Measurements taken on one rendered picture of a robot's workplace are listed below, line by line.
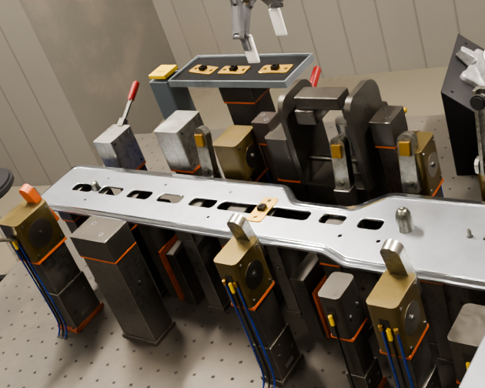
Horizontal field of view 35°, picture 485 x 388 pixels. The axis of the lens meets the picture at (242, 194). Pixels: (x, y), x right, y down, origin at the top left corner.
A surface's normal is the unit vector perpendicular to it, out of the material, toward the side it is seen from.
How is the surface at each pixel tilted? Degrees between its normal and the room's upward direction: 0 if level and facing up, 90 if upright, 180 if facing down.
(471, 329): 0
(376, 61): 90
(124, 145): 90
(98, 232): 0
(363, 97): 90
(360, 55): 90
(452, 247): 0
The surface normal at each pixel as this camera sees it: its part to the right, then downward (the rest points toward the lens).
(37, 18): 0.88, -0.01
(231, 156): -0.53, 0.59
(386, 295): -0.30, -0.80
